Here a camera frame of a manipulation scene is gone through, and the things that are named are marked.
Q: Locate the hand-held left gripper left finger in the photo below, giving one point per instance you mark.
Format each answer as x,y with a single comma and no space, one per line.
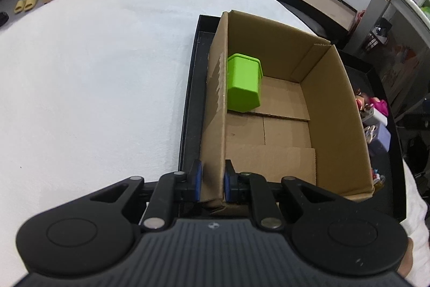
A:
198,180

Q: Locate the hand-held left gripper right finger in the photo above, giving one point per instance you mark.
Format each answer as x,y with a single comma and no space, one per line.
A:
229,181

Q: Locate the black plastic tray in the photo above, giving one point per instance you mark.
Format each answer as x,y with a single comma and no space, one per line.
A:
193,105

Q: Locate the red toy bottle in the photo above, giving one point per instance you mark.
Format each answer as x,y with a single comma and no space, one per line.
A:
375,173

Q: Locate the white plug charger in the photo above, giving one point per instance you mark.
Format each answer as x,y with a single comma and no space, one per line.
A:
377,119

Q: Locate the purple toy appliance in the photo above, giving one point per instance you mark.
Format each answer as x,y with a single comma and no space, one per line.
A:
383,138

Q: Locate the pink toy figure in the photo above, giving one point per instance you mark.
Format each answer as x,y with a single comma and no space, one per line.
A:
380,105

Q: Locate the green plastic container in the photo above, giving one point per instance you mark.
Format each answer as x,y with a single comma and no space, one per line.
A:
243,85

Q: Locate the small doll figurine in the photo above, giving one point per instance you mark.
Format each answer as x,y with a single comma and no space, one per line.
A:
369,133

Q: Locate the brown-haired doll head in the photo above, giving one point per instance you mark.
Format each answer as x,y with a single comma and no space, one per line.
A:
360,100

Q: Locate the black padded seat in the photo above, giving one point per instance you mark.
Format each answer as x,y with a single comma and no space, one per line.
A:
312,26

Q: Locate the person's bare knee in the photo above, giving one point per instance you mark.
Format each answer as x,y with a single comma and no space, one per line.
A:
407,256

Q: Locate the tall grey cardboard box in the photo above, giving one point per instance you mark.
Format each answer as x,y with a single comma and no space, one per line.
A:
374,13

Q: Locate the yellow slipper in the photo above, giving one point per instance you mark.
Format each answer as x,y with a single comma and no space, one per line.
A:
19,7
31,2

